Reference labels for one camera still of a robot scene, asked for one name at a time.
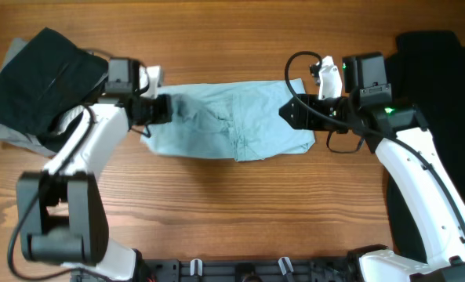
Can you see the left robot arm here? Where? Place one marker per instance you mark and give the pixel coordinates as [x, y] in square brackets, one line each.
[61, 217]

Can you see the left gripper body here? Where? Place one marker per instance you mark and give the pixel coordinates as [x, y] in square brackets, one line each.
[154, 111]

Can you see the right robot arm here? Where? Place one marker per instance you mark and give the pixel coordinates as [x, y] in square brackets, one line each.
[398, 135]

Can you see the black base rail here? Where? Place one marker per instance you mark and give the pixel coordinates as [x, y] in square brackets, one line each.
[331, 269]

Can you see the black folded garment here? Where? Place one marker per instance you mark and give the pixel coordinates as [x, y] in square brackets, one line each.
[44, 85]

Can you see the black shirt at right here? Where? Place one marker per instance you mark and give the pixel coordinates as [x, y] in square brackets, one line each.
[428, 70]

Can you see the light blue t-shirt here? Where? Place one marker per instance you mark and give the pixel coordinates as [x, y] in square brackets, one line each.
[238, 121]

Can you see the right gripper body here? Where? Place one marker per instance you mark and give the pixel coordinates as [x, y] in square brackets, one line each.
[337, 108]

